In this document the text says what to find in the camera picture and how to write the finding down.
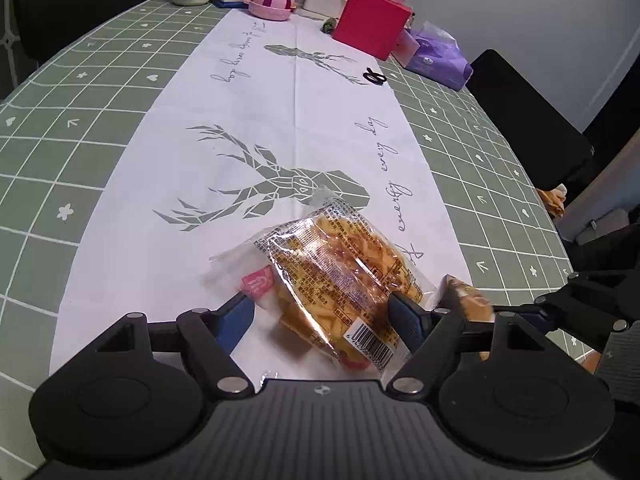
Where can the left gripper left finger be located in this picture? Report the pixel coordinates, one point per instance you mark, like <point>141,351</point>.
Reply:
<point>209,338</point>

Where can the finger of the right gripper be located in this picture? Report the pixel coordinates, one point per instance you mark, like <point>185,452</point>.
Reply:
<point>533,314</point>

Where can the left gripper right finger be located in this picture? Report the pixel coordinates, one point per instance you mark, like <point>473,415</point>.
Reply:
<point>431,337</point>

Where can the waffle cookies clear bag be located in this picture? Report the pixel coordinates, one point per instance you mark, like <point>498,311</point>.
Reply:
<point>327,276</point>

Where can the folded cloths stack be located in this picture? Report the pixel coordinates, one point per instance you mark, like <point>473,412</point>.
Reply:
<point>554,200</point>

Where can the black chair right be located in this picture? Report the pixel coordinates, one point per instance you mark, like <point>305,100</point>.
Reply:
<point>548,147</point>

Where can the white table runner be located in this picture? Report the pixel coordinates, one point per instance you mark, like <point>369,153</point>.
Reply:
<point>260,117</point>

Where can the green checked tablecloth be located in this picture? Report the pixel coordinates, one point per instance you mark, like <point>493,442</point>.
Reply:
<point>64,130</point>

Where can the black binder clip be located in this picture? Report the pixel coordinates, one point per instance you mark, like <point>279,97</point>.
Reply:
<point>373,77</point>

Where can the purple tissue pack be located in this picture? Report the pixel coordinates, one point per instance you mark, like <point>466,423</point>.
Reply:
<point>433,53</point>

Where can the pink cube box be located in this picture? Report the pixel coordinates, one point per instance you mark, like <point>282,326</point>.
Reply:
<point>372,26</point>

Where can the pink round container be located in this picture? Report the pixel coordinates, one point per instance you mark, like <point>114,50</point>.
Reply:
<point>271,10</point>

